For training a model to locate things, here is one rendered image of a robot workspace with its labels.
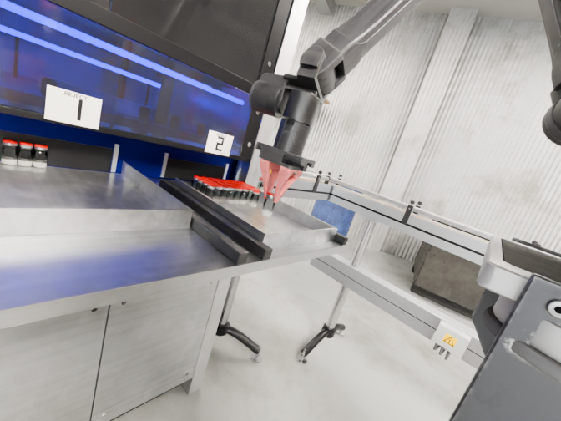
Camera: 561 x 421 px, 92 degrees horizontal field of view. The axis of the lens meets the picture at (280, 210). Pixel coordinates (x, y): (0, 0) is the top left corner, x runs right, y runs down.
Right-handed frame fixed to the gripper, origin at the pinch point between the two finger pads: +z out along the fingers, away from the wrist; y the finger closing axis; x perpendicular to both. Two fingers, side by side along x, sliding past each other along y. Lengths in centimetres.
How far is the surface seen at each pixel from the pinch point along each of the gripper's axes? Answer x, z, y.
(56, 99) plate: 18.2, -4.4, 38.9
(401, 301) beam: -93, 42, -41
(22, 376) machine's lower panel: 19, 59, 37
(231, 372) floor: -53, 97, 15
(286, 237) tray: -0.6, 6.4, -5.6
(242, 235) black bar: 6.6, 7.2, 0.1
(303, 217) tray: -21.9, 6.6, -1.0
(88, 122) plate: 13.1, -1.7, 37.3
